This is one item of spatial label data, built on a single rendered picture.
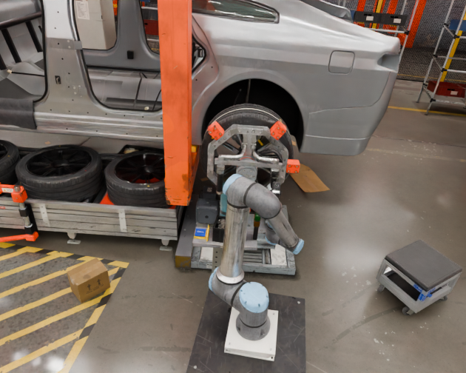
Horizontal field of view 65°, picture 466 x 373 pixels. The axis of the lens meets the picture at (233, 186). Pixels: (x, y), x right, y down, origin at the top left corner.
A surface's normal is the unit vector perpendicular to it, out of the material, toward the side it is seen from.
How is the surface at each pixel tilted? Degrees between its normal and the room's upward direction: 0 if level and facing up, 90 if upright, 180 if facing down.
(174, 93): 90
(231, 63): 90
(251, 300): 6
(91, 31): 90
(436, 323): 0
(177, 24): 90
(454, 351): 0
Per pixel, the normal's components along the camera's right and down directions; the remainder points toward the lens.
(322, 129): -0.04, 0.54
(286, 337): 0.07, -0.84
